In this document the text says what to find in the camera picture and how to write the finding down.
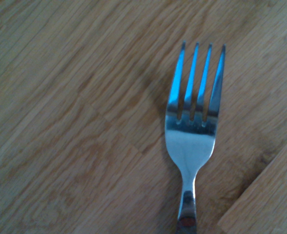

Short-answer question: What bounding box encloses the silver metal fork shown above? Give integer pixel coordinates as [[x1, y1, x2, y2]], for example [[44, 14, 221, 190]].
[[164, 41, 227, 234]]

